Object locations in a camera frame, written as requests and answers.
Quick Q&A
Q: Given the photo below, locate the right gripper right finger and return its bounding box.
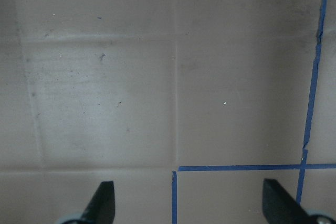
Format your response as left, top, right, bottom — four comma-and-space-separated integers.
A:
262, 179, 335, 224

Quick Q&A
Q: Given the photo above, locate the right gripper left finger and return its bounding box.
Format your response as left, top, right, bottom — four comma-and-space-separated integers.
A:
59, 181, 116, 224

